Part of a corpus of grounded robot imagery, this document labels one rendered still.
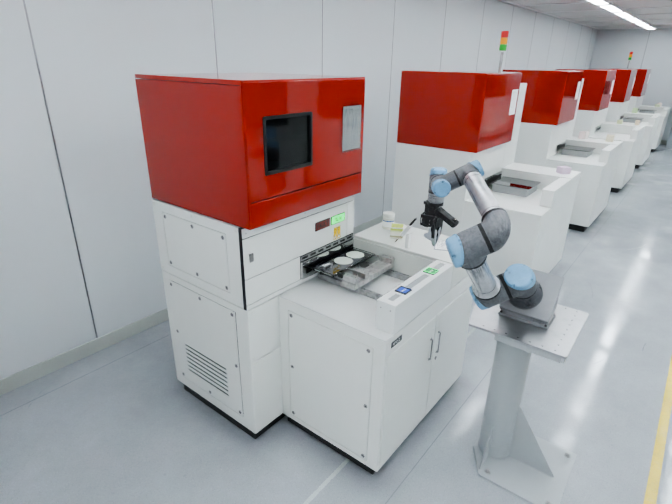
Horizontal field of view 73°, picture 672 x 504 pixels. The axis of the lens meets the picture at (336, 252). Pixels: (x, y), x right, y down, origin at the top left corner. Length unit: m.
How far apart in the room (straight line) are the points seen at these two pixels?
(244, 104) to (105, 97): 1.55
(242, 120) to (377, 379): 1.21
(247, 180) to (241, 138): 0.17
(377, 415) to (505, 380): 0.64
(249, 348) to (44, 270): 1.51
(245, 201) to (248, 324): 0.60
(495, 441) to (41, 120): 2.99
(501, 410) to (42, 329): 2.73
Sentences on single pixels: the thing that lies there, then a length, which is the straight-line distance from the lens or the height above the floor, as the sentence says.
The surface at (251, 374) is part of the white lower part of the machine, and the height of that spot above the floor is 0.46.
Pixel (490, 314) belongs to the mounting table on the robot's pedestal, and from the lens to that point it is 2.25.
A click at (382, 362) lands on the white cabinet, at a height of 0.71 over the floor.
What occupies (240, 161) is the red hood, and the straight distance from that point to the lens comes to 1.90.
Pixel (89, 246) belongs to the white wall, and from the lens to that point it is 3.35.
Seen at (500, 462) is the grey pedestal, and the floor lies 0.01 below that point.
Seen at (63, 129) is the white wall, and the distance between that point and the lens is 3.18.
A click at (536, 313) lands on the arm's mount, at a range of 2.21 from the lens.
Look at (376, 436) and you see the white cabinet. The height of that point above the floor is 0.30.
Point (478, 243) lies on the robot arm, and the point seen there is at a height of 1.31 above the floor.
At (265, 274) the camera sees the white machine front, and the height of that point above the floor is 0.96.
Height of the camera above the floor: 1.89
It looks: 23 degrees down
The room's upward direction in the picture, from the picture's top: 1 degrees clockwise
